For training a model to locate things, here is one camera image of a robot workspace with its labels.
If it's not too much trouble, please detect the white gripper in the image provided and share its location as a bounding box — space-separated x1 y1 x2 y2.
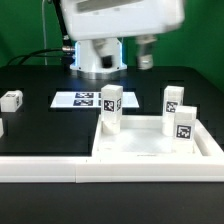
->
61 0 185 70

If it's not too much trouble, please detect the white square table top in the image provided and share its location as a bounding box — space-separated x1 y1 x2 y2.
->
92 115 224 157

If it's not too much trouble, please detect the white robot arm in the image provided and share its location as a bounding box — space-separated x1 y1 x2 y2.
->
61 0 185 79

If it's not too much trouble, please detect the white sheet with AprilTags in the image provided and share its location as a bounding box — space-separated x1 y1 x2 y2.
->
51 91 139 108

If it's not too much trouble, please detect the white U-shaped obstacle fence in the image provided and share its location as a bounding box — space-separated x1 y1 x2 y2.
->
0 118 224 184

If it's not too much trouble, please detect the white part at left edge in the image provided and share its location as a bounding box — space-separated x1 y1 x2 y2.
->
0 118 4 138

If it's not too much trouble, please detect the black cable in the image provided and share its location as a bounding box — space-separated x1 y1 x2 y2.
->
5 48 76 67

